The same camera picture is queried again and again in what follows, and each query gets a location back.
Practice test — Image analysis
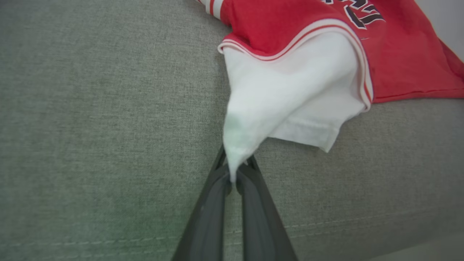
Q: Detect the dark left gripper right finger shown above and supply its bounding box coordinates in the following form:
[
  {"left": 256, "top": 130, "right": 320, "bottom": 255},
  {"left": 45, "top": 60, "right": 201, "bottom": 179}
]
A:
[{"left": 236, "top": 156, "right": 298, "bottom": 261}]

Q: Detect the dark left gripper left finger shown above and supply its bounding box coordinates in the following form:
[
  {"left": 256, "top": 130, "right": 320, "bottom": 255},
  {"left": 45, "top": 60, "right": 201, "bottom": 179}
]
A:
[{"left": 172, "top": 145, "right": 232, "bottom": 261}]

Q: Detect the red white jersey shirt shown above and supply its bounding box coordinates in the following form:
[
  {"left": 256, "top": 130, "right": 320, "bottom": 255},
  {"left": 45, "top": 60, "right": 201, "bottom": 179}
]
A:
[{"left": 198, "top": 0, "right": 464, "bottom": 182}]

